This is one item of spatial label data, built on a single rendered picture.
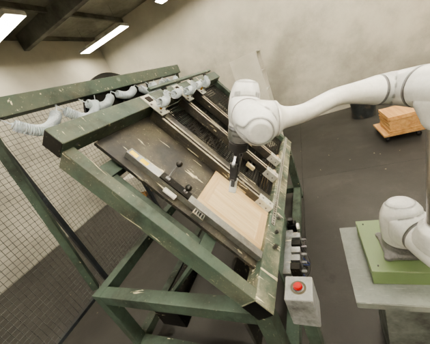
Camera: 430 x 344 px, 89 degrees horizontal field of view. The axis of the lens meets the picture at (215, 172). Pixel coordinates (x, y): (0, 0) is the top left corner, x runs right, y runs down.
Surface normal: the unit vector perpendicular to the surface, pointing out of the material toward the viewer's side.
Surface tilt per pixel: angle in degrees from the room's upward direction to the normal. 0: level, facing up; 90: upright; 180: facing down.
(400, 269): 1
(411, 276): 90
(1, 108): 90
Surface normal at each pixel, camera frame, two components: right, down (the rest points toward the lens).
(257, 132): -0.07, 0.53
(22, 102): 0.87, -0.18
